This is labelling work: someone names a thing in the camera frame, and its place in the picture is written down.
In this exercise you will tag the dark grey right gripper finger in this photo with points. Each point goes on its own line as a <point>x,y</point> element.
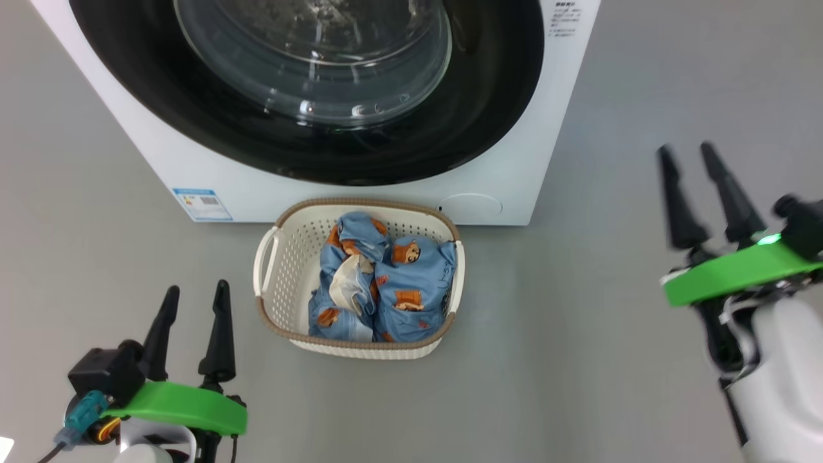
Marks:
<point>681,218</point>
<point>736,212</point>

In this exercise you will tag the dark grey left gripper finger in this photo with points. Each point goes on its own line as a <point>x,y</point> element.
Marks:
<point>220,347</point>
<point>159,341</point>

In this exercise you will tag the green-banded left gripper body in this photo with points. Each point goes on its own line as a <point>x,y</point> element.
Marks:
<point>186,405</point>

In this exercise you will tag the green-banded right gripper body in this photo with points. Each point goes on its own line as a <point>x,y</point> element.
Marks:
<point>739,270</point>

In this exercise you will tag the black round glass washer door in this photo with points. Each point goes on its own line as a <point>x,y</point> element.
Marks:
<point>193,128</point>

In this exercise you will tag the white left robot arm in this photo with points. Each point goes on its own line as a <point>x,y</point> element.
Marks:
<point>151,450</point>

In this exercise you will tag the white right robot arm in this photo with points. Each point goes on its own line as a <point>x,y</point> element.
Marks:
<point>791,386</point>

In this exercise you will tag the cream perforated laundry basket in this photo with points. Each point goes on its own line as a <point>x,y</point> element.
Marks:
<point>289,289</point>

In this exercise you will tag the white front-load washing machine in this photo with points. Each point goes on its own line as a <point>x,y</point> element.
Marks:
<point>501,180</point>

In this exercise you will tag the blue energy label sticker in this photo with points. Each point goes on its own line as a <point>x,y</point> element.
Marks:
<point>202,204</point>

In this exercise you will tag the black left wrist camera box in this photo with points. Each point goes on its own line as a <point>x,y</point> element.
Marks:
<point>106,373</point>

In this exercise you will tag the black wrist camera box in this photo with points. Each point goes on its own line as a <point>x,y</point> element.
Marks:
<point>804,225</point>
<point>106,373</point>

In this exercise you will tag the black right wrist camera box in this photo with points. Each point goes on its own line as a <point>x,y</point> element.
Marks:
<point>804,225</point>

